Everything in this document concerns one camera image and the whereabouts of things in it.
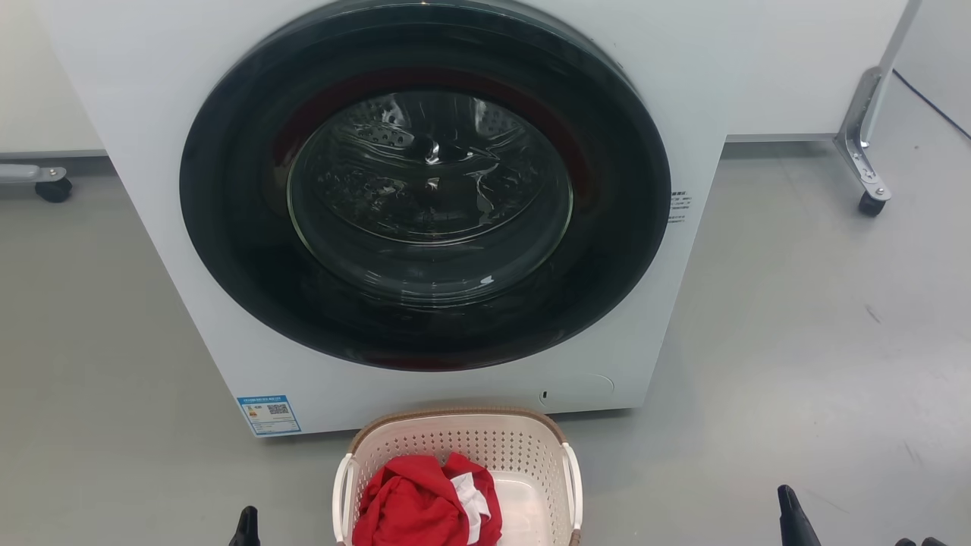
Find grey metal stand leg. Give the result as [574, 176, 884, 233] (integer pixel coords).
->
[0, 163, 68, 184]
[834, 0, 923, 199]

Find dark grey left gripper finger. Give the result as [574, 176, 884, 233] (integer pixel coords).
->
[229, 507, 261, 546]

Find thin black floor cable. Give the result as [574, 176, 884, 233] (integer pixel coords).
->
[893, 70, 971, 141]

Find red garment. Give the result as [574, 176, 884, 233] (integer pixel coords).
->
[352, 453, 503, 546]

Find cream perforated laundry basket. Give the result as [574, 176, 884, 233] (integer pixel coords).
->
[332, 407, 583, 546]

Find white cloth piece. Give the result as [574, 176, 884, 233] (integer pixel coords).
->
[451, 474, 490, 544]

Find white front-load washing machine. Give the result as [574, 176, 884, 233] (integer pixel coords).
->
[34, 0, 909, 438]

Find black round washer door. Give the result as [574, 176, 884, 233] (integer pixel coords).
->
[180, 0, 672, 372]

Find blue energy label sticker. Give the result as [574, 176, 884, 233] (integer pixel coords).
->
[236, 394, 302, 437]

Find round filter cover panel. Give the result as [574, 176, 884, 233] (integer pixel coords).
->
[540, 373, 615, 410]

